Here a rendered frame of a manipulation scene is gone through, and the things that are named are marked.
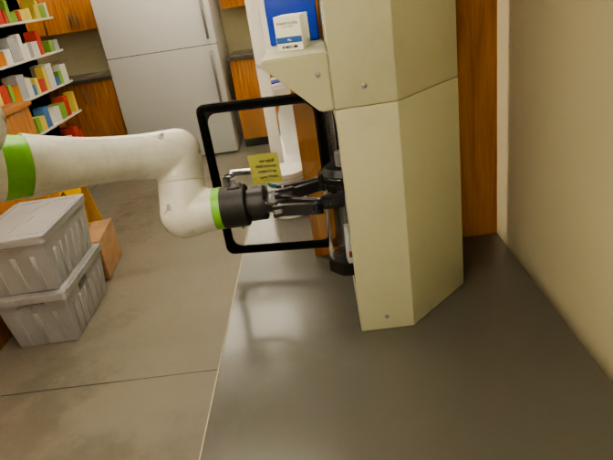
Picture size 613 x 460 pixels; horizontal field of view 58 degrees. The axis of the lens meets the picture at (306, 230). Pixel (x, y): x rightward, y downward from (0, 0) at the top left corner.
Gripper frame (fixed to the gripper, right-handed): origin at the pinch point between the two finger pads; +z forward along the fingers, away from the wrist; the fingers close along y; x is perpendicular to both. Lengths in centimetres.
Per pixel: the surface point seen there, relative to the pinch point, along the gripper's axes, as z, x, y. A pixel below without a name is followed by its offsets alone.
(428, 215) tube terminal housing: 16.3, 4.5, -8.7
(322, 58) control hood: -0.2, -29.5, -14.2
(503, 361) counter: 25.0, 26.8, -28.2
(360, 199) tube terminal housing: 3.2, -3.2, -14.1
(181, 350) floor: -94, 119, 119
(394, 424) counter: 3.5, 26.5, -41.2
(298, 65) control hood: -4.3, -29.1, -14.3
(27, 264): -165, 68, 135
